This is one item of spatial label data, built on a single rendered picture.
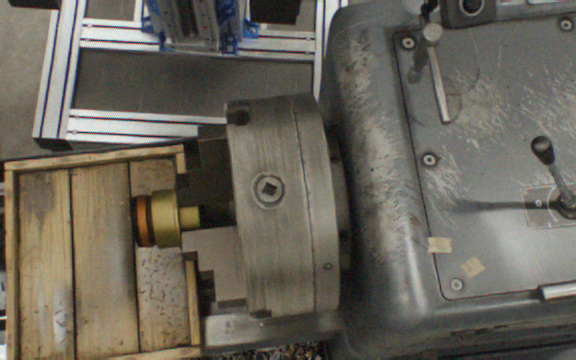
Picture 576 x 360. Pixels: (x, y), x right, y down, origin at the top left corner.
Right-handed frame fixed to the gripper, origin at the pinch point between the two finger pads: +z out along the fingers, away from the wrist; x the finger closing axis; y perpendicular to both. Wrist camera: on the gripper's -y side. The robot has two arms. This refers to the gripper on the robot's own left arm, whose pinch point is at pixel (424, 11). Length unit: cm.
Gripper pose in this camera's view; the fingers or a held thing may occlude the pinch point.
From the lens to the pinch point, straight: 83.9
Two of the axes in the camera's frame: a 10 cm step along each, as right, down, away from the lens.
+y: -1.5, -9.4, 2.9
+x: -9.9, 1.4, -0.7
